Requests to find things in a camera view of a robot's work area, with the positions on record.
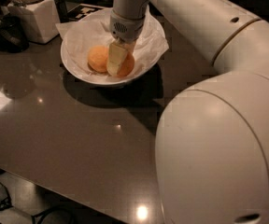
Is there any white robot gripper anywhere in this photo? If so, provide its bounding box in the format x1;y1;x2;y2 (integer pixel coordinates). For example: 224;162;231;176
106;5;149;77

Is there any orange fruit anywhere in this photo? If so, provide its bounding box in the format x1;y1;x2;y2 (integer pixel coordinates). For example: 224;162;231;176
87;46;108;73
117;53;135;77

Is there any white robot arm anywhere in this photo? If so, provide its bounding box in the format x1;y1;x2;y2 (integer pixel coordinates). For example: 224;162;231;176
110;0;269;224

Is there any white ceramic bowl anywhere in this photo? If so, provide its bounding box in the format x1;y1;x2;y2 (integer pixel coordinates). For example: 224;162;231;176
60;7;166;86

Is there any black white marker card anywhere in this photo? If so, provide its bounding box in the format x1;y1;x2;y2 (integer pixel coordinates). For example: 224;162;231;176
67;4;105;21

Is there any small dark cup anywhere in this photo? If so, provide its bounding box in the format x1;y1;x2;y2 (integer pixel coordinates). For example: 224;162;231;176
54;0;69;22

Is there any white square ceramic jar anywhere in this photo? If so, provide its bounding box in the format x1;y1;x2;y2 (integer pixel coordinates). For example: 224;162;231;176
7;0;60;44

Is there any dark round pot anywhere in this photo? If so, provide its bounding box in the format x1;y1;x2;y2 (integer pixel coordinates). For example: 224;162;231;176
0;16;29;53

